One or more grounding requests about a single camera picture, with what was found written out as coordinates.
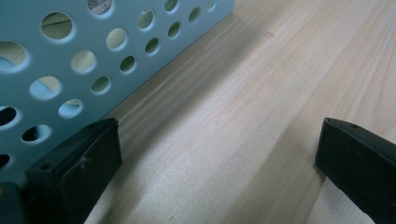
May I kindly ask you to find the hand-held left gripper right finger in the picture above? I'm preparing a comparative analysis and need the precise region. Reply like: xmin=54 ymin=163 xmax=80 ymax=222
xmin=313 ymin=117 xmax=396 ymax=224

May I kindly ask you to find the light blue perforated plastic basket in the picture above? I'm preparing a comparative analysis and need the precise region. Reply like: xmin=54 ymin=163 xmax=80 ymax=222
xmin=0 ymin=0 xmax=236 ymax=188

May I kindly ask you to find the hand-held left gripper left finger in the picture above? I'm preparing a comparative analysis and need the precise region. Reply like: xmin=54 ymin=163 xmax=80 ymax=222
xmin=20 ymin=117 xmax=123 ymax=224

